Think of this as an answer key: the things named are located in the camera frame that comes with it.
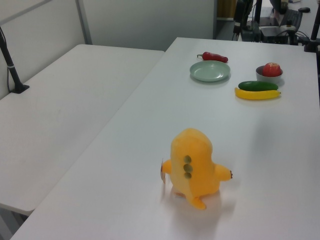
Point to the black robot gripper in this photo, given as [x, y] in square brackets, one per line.
[241, 13]

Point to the red apple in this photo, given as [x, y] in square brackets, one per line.
[271, 69]

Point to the yellow brown door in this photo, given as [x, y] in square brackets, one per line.
[226, 8]

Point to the black control box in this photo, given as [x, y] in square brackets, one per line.
[272, 33]

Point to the red chili pepper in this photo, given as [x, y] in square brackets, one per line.
[213, 56]

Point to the light green plate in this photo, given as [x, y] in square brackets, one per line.
[210, 71]

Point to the grey bowl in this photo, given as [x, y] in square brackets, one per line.
[268, 79]

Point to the green cucumber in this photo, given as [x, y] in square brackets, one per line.
[258, 86]

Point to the yellow banana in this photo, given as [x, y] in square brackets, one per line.
[257, 94]

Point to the black computer mouse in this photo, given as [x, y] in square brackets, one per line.
[304, 9]

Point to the black pole with clamp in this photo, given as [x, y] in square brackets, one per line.
[313, 30]

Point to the yellow plush toy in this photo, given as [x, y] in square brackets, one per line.
[192, 162]

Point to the paper tag on plush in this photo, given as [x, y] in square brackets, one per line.
[162, 173]

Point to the white side table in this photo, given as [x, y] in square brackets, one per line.
[62, 112]

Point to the black stand with square base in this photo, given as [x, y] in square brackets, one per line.
[11, 67]

